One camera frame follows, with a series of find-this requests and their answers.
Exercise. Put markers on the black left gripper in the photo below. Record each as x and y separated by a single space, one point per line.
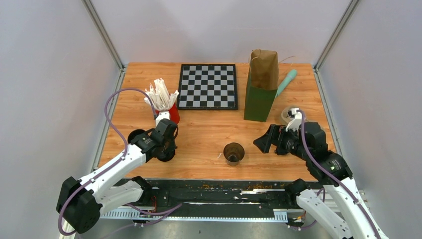
172 146

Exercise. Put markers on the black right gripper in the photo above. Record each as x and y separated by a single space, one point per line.
271 137

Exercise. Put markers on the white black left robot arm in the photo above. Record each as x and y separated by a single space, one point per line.
82 201

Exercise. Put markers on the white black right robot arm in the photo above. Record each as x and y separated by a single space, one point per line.
336 178

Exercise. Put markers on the black lid stack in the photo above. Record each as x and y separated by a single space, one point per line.
166 156

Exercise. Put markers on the red straw holder cup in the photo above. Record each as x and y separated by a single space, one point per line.
174 114

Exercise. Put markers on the cardboard cup carrier tray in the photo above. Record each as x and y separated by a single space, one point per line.
285 117

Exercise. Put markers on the white wrapped straws bundle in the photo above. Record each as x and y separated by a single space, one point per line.
159 97

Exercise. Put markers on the green paper bag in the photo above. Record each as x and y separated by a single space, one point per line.
262 84

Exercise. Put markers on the black white chessboard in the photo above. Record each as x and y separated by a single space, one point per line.
207 87

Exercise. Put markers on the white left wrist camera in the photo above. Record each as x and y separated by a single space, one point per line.
161 116

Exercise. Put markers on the mint green handle tool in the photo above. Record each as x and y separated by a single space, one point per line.
284 83

